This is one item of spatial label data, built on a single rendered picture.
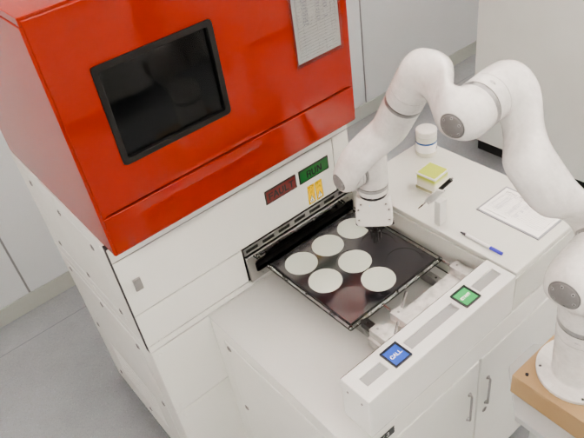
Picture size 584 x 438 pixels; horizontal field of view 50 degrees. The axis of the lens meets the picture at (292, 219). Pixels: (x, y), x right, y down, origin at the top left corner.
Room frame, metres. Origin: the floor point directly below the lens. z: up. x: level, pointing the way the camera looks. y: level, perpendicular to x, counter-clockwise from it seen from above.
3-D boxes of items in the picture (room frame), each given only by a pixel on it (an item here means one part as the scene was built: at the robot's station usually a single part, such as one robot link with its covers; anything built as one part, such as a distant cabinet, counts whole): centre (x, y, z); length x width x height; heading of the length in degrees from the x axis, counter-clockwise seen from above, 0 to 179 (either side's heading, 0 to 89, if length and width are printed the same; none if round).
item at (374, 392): (1.01, -0.30, 0.89); 0.55 x 0.09 x 0.14; 124
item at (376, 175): (1.33, -0.22, 1.25); 0.09 x 0.08 x 0.13; 121
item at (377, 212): (1.33, -0.23, 1.11); 0.10 x 0.07 x 0.11; 77
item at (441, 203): (1.40, -0.42, 1.03); 0.06 x 0.04 x 0.13; 34
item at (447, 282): (1.14, -0.32, 0.87); 0.36 x 0.08 x 0.03; 124
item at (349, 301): (1.35, -0.15, 0.90); 0.34 x 0.34 x 0.01; 34
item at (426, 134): (1.75, -0.49, 1.01); 0.07 x 0.07 x 0.10
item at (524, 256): (1.48, -0.53, 0.89); 0.62 x 0.35 x 0.14; 34
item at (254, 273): (1.52, -0.03, 0.89); 0.44 x 0.02 x 0.10; 124
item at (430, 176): (1.55, -0.45, 1.00); 0.07 x 0.07 x 0.07; 37
